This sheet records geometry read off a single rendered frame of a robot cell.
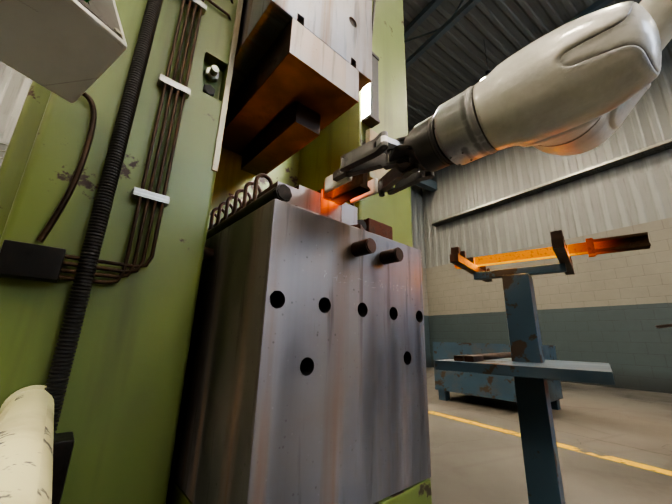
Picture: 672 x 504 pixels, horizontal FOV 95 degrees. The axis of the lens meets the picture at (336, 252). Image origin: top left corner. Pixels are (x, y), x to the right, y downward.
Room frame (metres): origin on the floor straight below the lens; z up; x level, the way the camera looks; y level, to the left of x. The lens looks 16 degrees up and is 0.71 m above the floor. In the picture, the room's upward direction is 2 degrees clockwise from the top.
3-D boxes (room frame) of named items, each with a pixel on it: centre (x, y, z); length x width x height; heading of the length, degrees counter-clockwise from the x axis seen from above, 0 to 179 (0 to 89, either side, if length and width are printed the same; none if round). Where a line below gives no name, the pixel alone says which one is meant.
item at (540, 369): (0.78, -0.47, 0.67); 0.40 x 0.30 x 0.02; 140
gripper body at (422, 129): (0.41, -0.12, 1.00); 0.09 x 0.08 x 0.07; 41
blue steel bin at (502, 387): (4.17, -2.05, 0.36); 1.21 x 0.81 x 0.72; 40
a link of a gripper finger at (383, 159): (0.45, -0.06, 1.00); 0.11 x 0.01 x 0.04; 60
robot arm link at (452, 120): (0.36, -0.17, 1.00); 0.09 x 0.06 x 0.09; 131
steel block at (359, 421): (0.76, 0.13, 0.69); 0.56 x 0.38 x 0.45; 41
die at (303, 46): (0.71, 0.17, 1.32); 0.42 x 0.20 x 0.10; 41
